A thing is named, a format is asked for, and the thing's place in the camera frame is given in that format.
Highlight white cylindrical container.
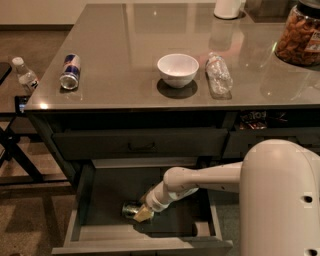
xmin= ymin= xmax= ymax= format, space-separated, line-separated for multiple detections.
xmin=214 ymin=0 xmax=241 ymax=19

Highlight top left drawer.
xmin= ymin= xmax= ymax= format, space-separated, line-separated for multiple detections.
xmin=52 ymin=127 xmax=228 ymax=160

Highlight small water bottle white cap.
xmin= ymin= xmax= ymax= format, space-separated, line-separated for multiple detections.
xmin=12 ymin=57 xmax=39 ymax=95

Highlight green soda can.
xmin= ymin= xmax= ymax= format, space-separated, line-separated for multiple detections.
xmin=122 ymin=201 xmax=144 ymax=220

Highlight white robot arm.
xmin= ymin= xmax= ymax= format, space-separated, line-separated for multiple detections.
xmin=134 ymin=139 xmax=320 ymax=256

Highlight snack bags in drawer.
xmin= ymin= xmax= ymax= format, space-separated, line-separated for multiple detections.
xmin=239 ymin=110 xmax=288 ymax=130

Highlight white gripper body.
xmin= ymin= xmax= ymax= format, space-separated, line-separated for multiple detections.
xmin=144 ymin=182 xmax=198 ymax=212

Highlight open middle drawer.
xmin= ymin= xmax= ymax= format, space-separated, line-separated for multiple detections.
xmin=52 ymin=158 xmax=233 ymax=256

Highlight clear plastic bottle on counter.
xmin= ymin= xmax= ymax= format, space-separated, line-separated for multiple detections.
xmin=205 ymin=52 xmax=233 ymax=95

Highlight white bowl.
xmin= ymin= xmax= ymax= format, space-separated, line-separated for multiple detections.
xmin=157 ymin=54 xmax=199 ymax=88

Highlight snack jar with black lid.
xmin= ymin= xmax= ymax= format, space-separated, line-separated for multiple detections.
xmin=275 ymin=0 xmax=320 ymax=66

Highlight blue silver energy drink can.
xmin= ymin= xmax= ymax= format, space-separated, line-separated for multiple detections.
xmin=60 ymin=54 xmax=81 ymax=90

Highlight dark side table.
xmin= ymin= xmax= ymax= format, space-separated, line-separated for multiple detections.
xmin=0 ymin=61 xmax=66 ymax=185

